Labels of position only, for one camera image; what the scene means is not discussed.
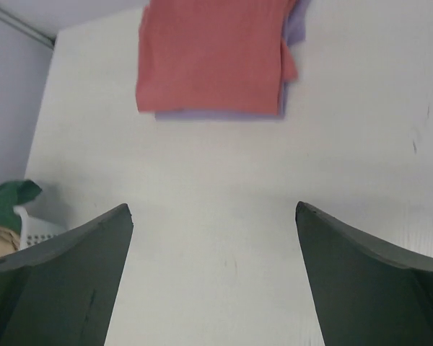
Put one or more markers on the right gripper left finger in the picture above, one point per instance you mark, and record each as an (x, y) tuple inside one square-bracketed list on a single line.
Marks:
[(63, 290)]

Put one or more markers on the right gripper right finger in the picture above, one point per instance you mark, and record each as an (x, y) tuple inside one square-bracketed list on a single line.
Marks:
[(366, 291)]

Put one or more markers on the pink t shirt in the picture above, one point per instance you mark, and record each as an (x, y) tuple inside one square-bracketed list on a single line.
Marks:
[(213, 55)]

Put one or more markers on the white laundry basket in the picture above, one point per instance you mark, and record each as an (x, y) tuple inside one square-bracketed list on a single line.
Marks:
[(35, 230)]

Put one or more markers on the green t shirt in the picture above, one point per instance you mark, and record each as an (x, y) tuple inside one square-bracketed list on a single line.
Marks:
[(15, 193)]

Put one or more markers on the folded purple t shirt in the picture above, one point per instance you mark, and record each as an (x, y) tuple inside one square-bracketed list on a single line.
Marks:
[(294, 32)]

